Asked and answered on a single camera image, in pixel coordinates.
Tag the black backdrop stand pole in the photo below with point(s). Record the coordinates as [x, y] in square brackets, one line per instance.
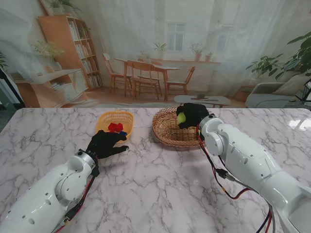
[12, 87]

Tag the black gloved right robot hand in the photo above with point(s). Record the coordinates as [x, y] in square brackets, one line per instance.
[194, 115]

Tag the red toy building block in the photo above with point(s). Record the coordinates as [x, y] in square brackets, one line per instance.
[119, 127]
[112, 126]

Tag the oval woven wicker basket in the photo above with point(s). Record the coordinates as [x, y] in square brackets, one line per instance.
[167, 128]

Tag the printed room scene backdrop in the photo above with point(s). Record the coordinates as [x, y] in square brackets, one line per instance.
[155, 36]

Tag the blue toy building block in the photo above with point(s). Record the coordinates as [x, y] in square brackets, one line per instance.
[123, 133]

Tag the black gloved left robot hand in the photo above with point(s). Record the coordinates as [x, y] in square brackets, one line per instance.
[104, 144]

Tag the yellow plastic mesh basket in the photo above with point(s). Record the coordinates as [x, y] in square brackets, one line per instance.
[116, 116]

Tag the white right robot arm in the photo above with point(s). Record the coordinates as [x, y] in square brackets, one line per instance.
[255, 165]

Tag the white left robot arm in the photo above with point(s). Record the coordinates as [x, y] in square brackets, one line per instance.
[41, 201]

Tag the black tripod stand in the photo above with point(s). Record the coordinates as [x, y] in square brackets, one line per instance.
[306, 93]

